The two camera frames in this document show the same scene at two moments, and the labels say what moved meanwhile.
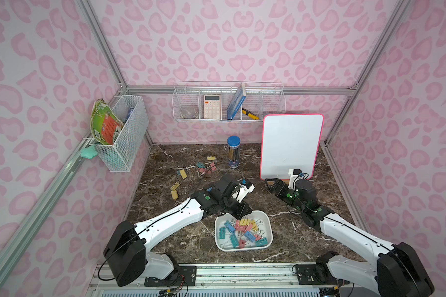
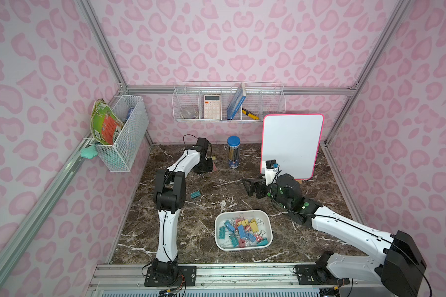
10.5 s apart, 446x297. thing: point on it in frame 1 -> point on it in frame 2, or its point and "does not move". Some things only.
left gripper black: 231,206 -> 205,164
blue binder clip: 230,226 does not move
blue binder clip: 249,236 does not move
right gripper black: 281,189 -> 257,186
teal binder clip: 222,232 does not move
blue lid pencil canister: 233,151 does not move
